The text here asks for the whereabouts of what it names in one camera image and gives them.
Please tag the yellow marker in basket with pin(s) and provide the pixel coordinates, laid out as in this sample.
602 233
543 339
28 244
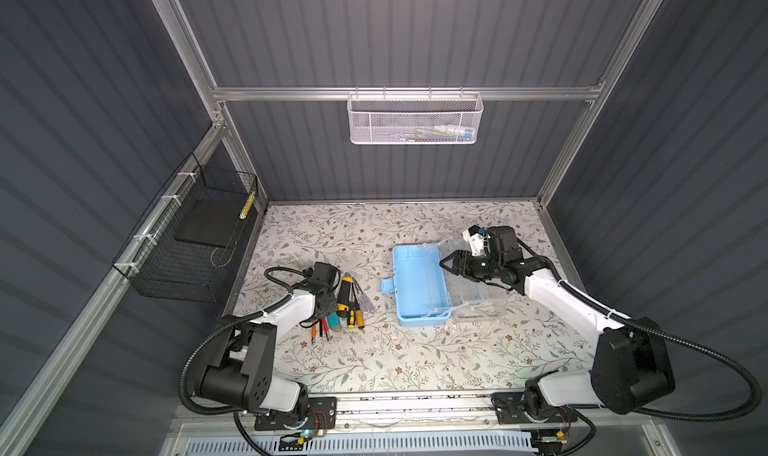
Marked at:
247 206

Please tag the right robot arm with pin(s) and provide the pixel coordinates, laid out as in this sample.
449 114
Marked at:
631 367

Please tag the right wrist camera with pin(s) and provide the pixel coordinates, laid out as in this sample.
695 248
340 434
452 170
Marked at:
476 237

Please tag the black foam pad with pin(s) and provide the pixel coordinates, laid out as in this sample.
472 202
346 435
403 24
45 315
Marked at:
210 223

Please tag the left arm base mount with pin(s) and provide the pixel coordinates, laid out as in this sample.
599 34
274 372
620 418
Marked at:
311 413

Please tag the items in white basket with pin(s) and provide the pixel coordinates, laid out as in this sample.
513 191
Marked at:
441 133

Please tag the white wire mesh basket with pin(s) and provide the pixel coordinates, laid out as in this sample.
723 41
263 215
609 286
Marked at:
373 118

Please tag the black wire basket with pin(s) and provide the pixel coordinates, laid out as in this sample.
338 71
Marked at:
158 266

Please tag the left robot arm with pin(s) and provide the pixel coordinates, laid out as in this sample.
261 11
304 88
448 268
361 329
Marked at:
232 370

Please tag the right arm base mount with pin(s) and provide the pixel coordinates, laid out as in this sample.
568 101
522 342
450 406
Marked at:
519 407

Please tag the aluminium front rail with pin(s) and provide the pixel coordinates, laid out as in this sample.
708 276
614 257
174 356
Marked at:
405 410

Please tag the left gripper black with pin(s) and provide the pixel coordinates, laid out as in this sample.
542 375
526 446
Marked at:
331 303

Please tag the white perforated cable duct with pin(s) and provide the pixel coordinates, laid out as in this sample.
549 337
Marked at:
459 442

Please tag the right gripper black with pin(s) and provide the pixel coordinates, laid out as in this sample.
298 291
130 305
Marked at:
458 267

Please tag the blue plastic tool box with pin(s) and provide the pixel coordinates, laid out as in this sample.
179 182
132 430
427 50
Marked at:
419 286

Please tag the yellow black ratchet screwdriver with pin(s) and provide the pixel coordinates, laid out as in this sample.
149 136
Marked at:
344 298

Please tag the small yellow black screwdriver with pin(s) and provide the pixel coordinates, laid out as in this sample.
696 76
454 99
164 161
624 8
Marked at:
355 317

